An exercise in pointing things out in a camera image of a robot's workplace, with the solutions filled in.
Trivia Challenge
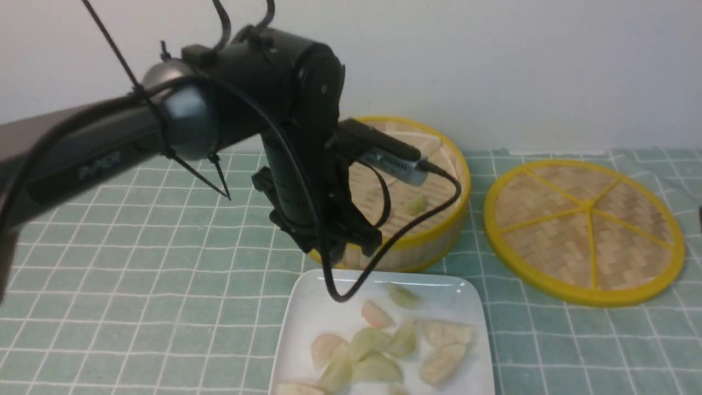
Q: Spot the yellow rimmed woven steamer lid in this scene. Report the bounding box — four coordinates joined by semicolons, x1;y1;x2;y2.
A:
483;160;686;308

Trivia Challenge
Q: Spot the pink dumpling plate left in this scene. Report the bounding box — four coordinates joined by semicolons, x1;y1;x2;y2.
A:
309;332;348;371

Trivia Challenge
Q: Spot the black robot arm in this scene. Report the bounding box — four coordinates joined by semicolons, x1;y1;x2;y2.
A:
2;26;383;302

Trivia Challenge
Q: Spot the green dumpling plate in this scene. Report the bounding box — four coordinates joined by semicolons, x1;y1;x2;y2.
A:
384;319;418;359
386;284;422;310
318;345;353;393
351;353;404;384

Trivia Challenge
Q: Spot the black camera cable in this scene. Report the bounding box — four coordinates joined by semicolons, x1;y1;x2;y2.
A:
197;74;462;303

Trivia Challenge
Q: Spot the white square plate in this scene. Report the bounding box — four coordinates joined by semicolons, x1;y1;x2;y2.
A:
269;269;496;394

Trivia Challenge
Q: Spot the green dumpling plate top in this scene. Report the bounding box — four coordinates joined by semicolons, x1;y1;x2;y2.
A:
386;284;422;310

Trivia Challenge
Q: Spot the green dumpling plate lower left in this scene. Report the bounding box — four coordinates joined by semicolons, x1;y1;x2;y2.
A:
318;345;353;393

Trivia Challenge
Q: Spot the green dumpling plate lower centre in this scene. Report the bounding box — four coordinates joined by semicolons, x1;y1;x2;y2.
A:
351;353;404;384

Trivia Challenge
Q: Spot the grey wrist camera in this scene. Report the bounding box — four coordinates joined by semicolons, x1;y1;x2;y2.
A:
335;119;428;187

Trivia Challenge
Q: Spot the white dumpling plate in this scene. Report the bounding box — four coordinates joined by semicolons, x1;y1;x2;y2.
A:
420;343;467;387
420;319;474;348

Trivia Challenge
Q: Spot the white dumpling plate upper right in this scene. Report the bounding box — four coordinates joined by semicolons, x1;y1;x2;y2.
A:
420;319;474;348

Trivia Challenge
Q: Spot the green checkered tablecloth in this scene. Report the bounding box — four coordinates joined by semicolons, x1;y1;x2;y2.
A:
1;149;701;394

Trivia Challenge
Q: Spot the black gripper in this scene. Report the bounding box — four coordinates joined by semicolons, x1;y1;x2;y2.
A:
252;132;383;258

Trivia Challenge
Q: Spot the pink dumpling plate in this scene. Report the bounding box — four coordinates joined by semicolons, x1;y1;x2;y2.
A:
360;299;395;329
309;332;348;371

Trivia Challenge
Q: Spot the yellow rimmed bamboo steamer basket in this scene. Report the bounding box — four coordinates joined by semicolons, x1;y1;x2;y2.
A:
335;116;471;272

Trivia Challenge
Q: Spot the pink dumpling plate upper middle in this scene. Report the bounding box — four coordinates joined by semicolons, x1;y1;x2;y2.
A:
360;299;395;329

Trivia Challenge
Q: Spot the white dumpling plate lower right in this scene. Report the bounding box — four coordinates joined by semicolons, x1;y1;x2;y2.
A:
420;343;467;387

